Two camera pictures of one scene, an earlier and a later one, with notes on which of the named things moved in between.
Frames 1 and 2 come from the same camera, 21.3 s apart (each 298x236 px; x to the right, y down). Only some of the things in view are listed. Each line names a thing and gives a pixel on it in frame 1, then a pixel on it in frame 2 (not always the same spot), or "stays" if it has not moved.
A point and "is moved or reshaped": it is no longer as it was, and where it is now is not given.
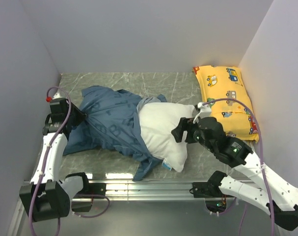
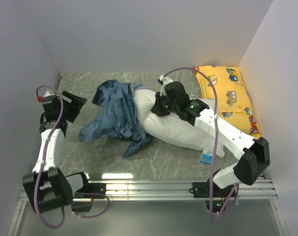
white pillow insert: x=157 y=120 is moved or reshaped
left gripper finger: x=76 y=116 -> x=77 y=101
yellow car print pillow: x=227 y=94 stays
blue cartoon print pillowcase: x=112 y=124 is moved or reshaped
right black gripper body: x=206 y=143 -> x=165 y=107
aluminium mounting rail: x=139 y=191 stays
